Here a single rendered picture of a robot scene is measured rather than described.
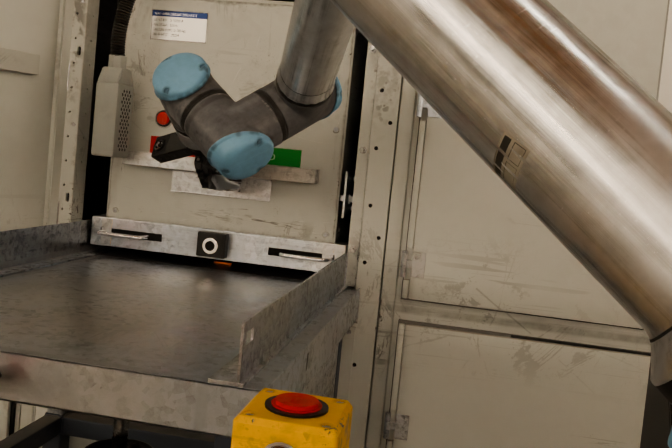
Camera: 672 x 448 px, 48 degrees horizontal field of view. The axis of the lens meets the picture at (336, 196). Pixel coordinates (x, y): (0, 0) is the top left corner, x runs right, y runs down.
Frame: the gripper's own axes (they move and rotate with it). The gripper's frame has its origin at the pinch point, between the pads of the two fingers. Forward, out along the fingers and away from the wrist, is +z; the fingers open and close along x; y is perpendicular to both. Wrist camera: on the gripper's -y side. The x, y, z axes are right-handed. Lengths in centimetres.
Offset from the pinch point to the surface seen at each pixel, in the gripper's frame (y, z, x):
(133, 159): -18.9, -0.1, 3.3
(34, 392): 3, -47, -52
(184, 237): -7.7, 9.7, -8.2
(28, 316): -8, -36, -41
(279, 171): 11.5, -0.6, 3.8
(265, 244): 9.4, 9.2, -7.8
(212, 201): -2.9, 6.8, -0.8
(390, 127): 32.3, -6.3, 12.7
